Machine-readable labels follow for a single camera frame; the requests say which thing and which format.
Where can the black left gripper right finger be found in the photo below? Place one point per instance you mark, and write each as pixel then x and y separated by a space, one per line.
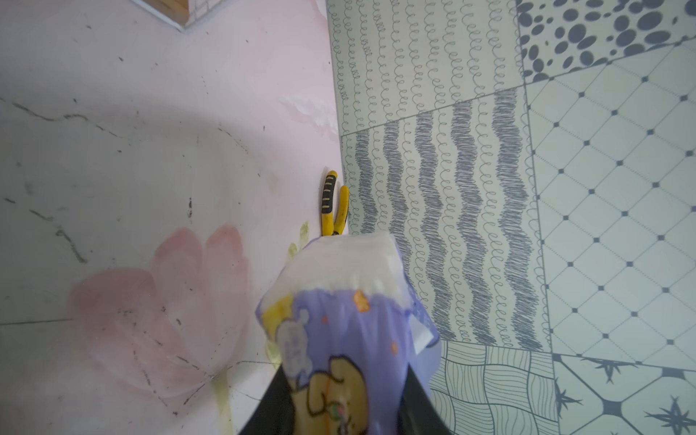
pixel 417 416

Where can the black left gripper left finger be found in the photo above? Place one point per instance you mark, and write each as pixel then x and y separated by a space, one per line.
pixel 275 413

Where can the purple tissue pack bottom shelf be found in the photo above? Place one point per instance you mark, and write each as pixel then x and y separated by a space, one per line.
pixel 347 325

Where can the yellow black pliers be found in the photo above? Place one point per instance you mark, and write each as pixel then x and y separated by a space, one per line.
pixel 334 206

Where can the pink floral table mat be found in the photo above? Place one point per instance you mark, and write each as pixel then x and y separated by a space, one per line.
pixel 154 182

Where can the white wire wooden shelf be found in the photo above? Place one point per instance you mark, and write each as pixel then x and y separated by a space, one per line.
pixel 181 14

